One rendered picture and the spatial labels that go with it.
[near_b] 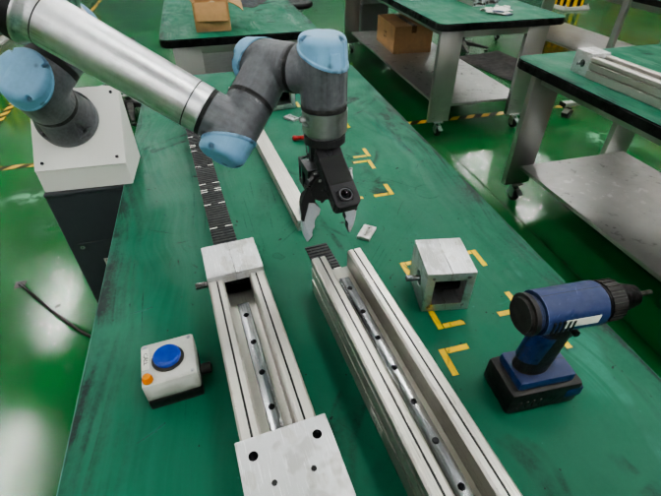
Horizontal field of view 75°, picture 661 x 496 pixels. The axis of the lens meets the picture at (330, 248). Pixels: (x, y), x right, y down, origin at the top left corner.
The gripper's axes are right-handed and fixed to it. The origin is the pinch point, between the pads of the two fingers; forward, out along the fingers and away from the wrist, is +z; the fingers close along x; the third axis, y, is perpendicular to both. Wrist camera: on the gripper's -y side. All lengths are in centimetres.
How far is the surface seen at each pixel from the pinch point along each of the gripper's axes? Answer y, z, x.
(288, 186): 31.0, 6.8, 0.1
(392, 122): 65, 10, -47
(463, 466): -45.0, 5.6, -1.9
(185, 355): -16.6, 3.8, 29.6
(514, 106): 190, 72, -217
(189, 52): 215, 19, 10
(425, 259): -12.6, 0.5, -14.1
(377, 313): -18.3, 4.6, -2.1
